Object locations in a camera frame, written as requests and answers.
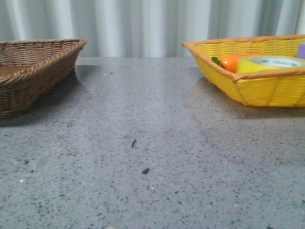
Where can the yellow tape roll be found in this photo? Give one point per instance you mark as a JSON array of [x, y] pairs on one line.
[[254, 63]]

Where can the orange toy carrot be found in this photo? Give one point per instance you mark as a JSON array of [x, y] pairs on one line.
[[229, 62]]

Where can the white curtain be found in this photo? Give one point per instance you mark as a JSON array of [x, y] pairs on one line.
[[147, 28]]

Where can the brown wicker basket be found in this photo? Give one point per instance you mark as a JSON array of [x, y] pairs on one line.
[[29, 69]]

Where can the yellow wicker basket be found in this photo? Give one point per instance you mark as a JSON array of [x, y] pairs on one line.
[[264, 88]]

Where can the purple block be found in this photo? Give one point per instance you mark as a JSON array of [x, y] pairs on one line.
[[301, 51]]

